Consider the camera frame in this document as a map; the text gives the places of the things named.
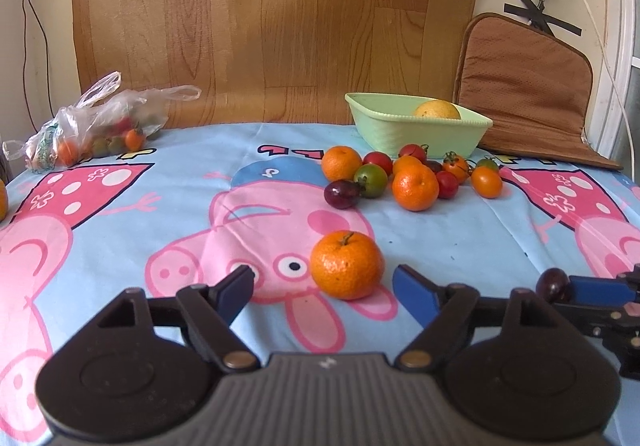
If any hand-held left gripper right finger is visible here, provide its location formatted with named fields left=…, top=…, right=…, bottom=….
left=392, top=264, right=581, bottom=372

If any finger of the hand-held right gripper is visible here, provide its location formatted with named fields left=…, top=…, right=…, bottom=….
left=550, top=302, right=640, bottom=379
left=569, top=263, right=640, bottom=307

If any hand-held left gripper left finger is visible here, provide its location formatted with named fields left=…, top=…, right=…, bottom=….
left=95, top=265, right=262, bottom=374

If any light green plastic basket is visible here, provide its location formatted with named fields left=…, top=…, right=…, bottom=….
left=344, top=92, right=494, bottom=159

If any printed cartoon blanket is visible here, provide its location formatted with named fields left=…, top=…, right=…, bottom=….
left=0, top=122, right=640, bottom=446

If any orange cherry tomato with stem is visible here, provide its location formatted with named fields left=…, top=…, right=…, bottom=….
left=442, top=152, right=471, bottom=185

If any red cherry tomato with stem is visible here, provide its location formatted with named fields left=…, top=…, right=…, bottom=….
left=398, top=143, right=430, bottom=165

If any yellow round fruit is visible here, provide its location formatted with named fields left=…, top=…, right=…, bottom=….
left=412, top=99, right=461, bottom=120

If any brown seat cushion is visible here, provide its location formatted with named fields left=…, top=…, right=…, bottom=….
left=452, top=12, right=625, bottom=171

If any clear plastic bag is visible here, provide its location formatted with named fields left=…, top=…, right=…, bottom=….
left=2, top=71, right=202, bottom=173

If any wood-pattern vinyl sheet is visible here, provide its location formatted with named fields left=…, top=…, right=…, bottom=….
left=69, top=0, right=483, bottom=129

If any black tape strip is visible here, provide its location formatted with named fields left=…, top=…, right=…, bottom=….
left=503, top=2, right=584, bottom=38
left=509, top=0, right=555, bottom=38

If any white door frame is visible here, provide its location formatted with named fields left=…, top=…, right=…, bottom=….
left=585, top=0, right=640, bottom=162

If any white cable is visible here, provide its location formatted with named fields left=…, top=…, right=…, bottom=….
left=555, top=0, right=640, bottom=139

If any black cable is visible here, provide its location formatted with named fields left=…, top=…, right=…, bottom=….
left=18, top=0, right=52, bottom=127

